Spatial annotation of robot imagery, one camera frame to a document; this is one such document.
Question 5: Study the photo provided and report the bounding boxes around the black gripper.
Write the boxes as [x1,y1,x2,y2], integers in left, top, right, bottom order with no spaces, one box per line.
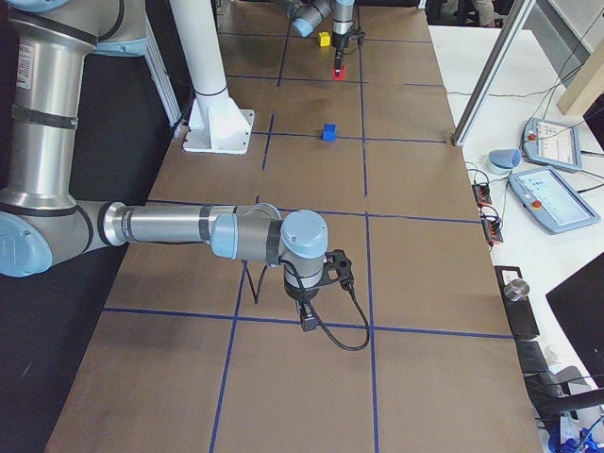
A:
[332,33,348,71]
[284,281,319,331]

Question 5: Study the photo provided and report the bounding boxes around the red wooden cube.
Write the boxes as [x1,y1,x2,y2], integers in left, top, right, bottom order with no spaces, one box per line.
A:
[332,68,345,81]

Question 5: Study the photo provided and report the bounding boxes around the yellow wooden cube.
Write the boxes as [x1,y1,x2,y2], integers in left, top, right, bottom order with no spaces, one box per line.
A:
[317,31,331,47]

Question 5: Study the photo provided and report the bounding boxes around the blue wooden cube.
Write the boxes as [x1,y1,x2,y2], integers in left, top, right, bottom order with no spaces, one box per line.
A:
[322,123,337,142]

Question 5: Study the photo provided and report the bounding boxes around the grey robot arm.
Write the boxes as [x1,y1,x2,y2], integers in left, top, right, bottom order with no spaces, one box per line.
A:
[276,0,355,80]
[1,1,167,335]

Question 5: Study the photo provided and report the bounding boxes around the light blue tape roll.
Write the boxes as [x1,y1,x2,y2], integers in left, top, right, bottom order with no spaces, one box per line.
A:
[486,148,522,175]

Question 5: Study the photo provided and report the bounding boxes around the metal cylinder weight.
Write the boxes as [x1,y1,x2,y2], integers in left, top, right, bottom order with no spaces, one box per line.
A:
[503,278,529,302]

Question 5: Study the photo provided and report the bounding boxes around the far teach pendant tablet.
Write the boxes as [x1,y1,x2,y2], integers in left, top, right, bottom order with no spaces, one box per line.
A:
[520,117,582,172]

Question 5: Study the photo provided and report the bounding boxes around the teach pendant tablet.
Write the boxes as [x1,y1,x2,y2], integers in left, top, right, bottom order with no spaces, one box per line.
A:
[509,166,600,234]
[520,117,582,172]

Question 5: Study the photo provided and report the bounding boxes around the near teach pendant tablet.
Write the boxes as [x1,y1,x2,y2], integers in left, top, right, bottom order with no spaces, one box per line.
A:
[509,166,600,234]

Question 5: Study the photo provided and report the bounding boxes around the black monitor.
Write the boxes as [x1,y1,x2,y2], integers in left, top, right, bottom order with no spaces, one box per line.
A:
[546,254,604,387]

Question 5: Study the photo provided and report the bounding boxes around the white camera post with base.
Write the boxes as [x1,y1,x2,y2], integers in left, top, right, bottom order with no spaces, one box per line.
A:
[170,0,255,155]

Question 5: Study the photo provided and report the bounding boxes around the aluminium frame post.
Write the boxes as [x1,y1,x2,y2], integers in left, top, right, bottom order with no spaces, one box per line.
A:
[451,0,536,147]

